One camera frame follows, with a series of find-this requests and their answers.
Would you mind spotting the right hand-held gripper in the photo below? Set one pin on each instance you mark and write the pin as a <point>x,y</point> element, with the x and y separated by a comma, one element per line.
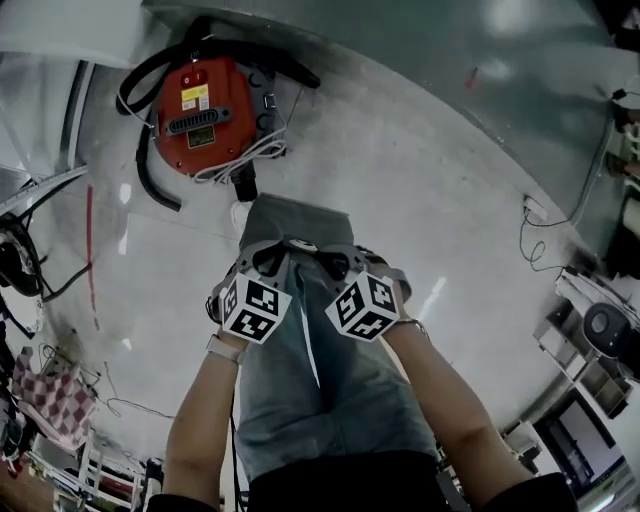
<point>365,310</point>

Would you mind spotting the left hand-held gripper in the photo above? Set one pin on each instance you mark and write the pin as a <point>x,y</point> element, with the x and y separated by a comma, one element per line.
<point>255,310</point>

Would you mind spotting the person's left forearm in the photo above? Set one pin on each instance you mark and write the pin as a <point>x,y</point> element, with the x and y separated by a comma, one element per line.
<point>200,425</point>

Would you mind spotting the person's right forearm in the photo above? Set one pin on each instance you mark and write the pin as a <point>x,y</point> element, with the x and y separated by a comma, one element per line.
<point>450,410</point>

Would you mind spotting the black bag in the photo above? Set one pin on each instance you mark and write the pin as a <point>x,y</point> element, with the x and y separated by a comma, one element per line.
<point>15,260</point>

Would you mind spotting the white wristwatch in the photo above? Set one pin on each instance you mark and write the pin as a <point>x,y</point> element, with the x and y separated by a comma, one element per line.
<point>225,350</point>

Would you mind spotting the person's blue jeans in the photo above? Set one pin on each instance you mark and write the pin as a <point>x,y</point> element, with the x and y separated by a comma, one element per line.
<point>350,390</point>

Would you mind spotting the red vacuum cleaner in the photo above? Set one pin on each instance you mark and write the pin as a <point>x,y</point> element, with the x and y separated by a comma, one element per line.
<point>205,115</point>

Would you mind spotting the white power strip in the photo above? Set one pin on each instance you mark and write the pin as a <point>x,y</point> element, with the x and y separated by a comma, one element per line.
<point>535,206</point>

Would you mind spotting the white metal shelf rack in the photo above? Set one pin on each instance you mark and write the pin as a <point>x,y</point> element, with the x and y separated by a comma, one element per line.
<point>75,115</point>

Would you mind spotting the person's black t-shirt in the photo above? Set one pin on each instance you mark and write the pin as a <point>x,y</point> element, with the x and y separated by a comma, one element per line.
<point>350,485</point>

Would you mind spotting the red checkered cloth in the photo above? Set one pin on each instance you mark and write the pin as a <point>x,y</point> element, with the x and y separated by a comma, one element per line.
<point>50,400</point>

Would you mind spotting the grey device with round dial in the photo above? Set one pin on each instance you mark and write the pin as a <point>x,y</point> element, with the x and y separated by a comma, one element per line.
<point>607,325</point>

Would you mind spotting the dark computer monitor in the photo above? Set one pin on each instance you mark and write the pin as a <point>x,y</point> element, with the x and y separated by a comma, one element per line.
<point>575,450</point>

